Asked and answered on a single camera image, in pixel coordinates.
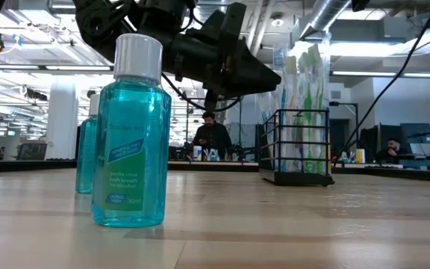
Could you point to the silver ventilation duct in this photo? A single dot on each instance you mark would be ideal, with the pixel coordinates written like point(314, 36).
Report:
point(327, 13)

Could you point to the desktop monitor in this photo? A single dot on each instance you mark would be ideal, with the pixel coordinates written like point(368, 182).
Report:
point(418, 136)

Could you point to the green white packaged toothbrush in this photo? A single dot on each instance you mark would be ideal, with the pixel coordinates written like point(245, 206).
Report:
point(307, 101)
point(318, 93)

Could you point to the person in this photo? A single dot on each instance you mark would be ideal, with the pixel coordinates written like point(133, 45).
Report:
point(392, 151)
point(213, 138)

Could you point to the teal white packaged toothbrush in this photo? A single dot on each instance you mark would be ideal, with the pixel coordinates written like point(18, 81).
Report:
point(279, 58)

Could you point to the black mesh chair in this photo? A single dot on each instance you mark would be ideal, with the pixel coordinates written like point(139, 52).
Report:
point(32, 151)

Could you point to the white round pillar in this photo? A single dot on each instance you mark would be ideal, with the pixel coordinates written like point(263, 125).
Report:
point(62, 123)

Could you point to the blue white packaged toothbrush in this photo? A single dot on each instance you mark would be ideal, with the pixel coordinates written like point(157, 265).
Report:
point(283, 104)

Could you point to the white blue tub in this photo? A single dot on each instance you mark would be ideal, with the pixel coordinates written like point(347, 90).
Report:
point(198, 154)

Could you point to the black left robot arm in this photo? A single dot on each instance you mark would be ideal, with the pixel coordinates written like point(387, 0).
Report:
point(99, 22)

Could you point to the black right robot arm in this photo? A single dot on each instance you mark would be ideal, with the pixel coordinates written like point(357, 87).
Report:
point(358, 4)

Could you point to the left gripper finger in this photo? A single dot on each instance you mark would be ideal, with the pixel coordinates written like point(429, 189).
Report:
point(237, 92)
point(254, 67)

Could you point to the yellow tub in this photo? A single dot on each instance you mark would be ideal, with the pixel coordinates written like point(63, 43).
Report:
point(360, 157)

